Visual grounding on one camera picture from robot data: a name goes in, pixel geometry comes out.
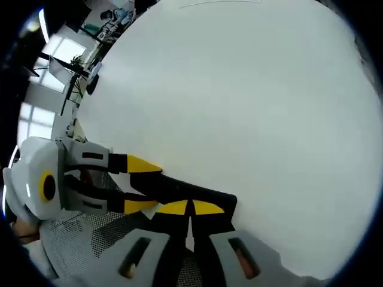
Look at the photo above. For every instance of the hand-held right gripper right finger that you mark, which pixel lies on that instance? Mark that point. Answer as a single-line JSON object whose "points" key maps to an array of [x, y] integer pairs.
{"points": [[227, 260]]}

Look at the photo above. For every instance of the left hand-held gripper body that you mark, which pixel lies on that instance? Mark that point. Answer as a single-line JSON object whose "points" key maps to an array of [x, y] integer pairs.
{"points": [[33, 167]]}

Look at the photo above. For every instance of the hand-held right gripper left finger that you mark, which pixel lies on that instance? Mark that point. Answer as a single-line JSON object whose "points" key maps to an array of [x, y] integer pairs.
{"points": [[143, 254]]}

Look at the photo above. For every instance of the black remote control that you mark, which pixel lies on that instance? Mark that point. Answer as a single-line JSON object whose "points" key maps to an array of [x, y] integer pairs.
{"points": [[203, 194]]}

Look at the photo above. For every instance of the person's left hand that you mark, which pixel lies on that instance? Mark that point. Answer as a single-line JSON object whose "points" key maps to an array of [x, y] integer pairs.
{"points": [[27, 228]]}

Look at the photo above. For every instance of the grey mesh office chair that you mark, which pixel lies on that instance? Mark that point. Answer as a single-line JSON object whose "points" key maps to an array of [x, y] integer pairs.
{"points": [[74, 239]]}

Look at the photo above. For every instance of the black computer mouse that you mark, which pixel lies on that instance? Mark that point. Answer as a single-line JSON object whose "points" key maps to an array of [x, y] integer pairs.
{"points": [[92, 85]]}

